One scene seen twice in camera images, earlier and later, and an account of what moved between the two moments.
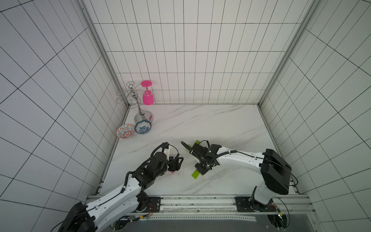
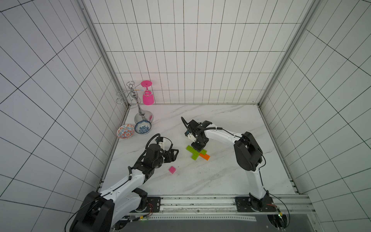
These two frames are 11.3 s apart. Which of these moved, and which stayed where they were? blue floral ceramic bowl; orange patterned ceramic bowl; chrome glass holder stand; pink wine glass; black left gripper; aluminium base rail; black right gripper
Moved: black left gripper; black right gripper
Stayed: pink wine glass; aluminium base rail; orange patterned ceramic bowl; blue floral ceramic bowl; chrome glass holder stand
